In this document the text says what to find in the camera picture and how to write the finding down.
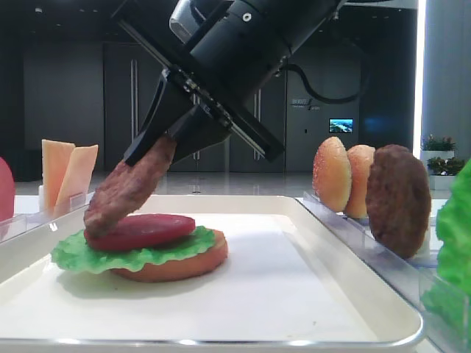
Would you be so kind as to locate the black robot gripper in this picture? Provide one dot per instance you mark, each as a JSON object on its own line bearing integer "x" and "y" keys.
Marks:
{"x": 193, "y": 106}

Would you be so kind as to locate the brown meat patty thin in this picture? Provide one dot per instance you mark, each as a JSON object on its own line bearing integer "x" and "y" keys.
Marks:
{"x": 127, "y": 188}

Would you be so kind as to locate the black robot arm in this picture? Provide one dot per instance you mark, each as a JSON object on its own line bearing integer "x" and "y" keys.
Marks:
{"x": 226, "y": 59}

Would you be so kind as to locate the red tomato slice on tray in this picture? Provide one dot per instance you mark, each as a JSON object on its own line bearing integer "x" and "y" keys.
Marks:
{"x": 141, "y": 231}

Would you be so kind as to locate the orange cheese slice inner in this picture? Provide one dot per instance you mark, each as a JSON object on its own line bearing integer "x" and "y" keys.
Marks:
{"x": 77, "y": 177}

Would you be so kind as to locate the orange cheese slice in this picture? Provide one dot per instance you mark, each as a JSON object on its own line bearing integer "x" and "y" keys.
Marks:
{"x": 55, "y": 158}
{"x": 77, "y": 177}

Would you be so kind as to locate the orange cheese slice outer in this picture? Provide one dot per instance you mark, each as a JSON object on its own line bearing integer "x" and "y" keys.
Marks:
{"x": 55, "y": 158}

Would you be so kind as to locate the green lettuce leaf on tray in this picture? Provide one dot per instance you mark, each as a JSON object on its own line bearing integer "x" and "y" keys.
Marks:
{"x": 74, "y": 254}

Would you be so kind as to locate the red tomato slice standing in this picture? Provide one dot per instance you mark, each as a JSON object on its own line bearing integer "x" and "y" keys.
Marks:
{"x": 7, "y": 191}

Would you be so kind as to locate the dark brown meat patty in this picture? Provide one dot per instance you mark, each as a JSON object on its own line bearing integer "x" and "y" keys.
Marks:
{"x": 398, "y": 200}

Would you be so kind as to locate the green lettuce leaf standing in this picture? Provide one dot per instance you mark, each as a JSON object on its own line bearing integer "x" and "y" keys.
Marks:
{"x": 449, "y": 257}

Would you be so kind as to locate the bun slice on tray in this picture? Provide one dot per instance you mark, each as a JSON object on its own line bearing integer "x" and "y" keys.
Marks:
{"x": 175, "y": 270}

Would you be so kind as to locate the sesame bun top standing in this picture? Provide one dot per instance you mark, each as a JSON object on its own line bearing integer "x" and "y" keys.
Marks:
{"x": 332, "y": 176}

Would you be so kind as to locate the plain bun slice standing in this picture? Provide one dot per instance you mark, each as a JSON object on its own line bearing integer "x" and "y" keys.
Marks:
{"x": 361, "y": 157}

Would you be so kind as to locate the white rectangular metal tray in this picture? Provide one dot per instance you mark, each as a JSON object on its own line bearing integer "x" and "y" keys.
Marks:
{"x": 290, "y": 284}

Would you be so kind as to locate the potted plants in white planter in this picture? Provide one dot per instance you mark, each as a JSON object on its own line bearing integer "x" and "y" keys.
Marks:
{"x": 438, "y": 157}

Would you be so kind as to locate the small wall display screen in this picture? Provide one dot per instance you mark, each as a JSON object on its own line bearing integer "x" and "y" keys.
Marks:
{"x": 340, "y": 125}

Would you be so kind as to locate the left clear acrylic rack rail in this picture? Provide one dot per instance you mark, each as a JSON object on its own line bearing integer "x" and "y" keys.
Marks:
{"x": 30, "y": 212}

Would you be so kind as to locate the clear acrylic rack rail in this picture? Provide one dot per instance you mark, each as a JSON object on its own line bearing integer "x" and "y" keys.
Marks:
{"x": 30, "y": 212}
{"x": 410, "y": 278}

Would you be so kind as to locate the right clear acrylic rack rail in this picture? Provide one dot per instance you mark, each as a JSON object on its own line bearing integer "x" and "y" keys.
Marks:
{"x": 410, "y": 278}

